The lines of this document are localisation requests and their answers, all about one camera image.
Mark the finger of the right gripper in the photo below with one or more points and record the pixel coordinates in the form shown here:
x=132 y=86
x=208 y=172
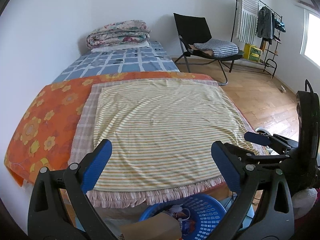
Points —
x=257 y=138

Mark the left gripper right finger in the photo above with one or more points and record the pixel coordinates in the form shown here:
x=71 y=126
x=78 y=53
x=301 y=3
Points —
x=262 y=208

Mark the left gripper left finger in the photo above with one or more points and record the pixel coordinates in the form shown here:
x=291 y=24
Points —
x=48 y=217

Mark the white tissue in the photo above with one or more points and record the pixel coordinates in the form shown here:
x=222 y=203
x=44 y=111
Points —
x=175 y=209

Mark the blue plastic laundry basket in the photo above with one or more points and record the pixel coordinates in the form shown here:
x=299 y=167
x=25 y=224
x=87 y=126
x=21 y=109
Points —
x=201 y=214

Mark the orange floral bedsheet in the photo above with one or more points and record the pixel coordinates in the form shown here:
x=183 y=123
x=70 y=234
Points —
x=161 y=125

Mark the pink fringed plaid blanket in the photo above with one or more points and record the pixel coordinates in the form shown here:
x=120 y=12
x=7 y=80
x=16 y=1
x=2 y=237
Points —
x=82 y=134

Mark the black clothes rack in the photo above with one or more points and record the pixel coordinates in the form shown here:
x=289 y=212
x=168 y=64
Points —
x=267 y=64

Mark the yellow green box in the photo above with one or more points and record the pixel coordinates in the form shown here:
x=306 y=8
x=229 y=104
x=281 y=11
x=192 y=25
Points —
x=252 y=53

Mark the striped yellow towel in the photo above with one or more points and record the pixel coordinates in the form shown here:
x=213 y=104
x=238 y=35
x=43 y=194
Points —
x=162 y=134

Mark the checkered chair cushion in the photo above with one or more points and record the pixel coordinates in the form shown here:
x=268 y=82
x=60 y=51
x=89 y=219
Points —
x=217 y=48

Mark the brown cardboard piece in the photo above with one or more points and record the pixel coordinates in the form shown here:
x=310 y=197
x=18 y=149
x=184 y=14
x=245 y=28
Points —
x=162 y=226

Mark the window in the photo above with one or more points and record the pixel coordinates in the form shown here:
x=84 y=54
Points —
x=310 y=41

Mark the dark hanging jacket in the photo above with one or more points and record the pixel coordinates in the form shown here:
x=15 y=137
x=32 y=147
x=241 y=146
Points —
x=265 y=25

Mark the black folding chair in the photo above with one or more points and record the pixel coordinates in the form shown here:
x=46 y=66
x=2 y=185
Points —
x=196 y=40

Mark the blue checkered bedsheet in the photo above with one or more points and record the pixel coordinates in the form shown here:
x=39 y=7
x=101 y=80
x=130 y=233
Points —
x=152 y=58

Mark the striped hanging towel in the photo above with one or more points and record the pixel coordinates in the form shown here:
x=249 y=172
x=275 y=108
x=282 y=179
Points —
x=247 y=20

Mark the folded floral quilt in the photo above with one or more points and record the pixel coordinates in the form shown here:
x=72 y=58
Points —
x=113 y=34

